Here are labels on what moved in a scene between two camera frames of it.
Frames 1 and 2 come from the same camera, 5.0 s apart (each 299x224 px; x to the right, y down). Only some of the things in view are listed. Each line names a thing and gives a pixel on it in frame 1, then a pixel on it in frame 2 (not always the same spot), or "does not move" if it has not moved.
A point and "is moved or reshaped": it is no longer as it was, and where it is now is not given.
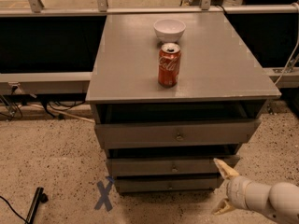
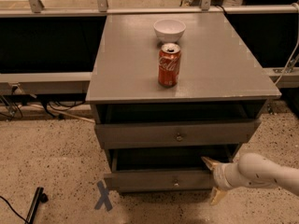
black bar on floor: (39, 196) does not move
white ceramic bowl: (169, 30) does not move
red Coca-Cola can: (169, 64) does not move
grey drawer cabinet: (171, 93) does not move
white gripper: (235, 191) → (219, 175)
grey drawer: (190, 165) is moved or reshaped
